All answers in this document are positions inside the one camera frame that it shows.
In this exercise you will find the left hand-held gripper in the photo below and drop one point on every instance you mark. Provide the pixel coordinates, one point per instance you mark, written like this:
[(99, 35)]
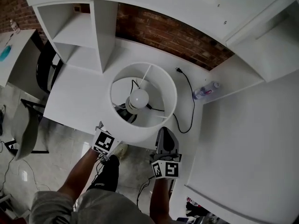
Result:
[(103, 143)]

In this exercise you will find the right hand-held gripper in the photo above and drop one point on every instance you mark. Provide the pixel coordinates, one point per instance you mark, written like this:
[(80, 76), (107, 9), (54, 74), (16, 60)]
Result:
[(167, 157)]

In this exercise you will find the white table lamp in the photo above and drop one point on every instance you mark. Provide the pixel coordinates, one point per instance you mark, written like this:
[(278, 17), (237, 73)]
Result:
[(149, 125)]

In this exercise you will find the person's right forearm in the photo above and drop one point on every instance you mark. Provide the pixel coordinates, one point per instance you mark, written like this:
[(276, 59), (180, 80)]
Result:
[(158, 199)]

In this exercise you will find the person's left forearm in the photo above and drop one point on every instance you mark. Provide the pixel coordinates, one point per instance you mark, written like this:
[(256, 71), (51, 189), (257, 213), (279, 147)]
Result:
[(78, 174)]

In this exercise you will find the person's pale shoe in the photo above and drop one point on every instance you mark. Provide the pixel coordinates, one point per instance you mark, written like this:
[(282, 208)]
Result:
[(121, 149)]

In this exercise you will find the person's black trouser leg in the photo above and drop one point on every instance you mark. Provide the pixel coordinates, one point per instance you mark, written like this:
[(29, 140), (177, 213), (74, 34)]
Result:
[(105, 174)]

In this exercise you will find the person's grey shirt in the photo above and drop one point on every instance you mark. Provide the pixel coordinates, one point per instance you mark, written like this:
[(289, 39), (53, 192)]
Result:
[(86, 209)]

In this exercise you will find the clear plastic water bottle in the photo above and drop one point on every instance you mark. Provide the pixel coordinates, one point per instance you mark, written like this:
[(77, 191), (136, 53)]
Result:
[(205, 90)]

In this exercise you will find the grey chair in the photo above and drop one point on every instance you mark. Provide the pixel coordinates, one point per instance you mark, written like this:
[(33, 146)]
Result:
[(24, 129)]

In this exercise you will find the white cabinet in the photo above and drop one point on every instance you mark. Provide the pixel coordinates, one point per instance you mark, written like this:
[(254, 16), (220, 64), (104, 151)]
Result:
[(247, 129)]

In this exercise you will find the black chair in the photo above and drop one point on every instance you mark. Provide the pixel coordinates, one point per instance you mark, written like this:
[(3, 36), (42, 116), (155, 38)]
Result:
[(47, 66)]

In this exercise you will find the white shelf unit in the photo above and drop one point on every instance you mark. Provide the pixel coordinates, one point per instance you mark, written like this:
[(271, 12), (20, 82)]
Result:
[(77, 31)]

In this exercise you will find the white side table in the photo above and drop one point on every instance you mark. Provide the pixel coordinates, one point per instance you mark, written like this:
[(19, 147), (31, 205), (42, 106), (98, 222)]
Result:
[(16, 55)]

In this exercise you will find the teal cloth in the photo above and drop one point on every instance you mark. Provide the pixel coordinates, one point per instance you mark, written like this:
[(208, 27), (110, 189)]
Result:
[(4, 52)]

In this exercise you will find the small clear bottle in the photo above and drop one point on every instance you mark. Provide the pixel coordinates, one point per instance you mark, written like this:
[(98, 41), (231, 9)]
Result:
[(14, 27)]

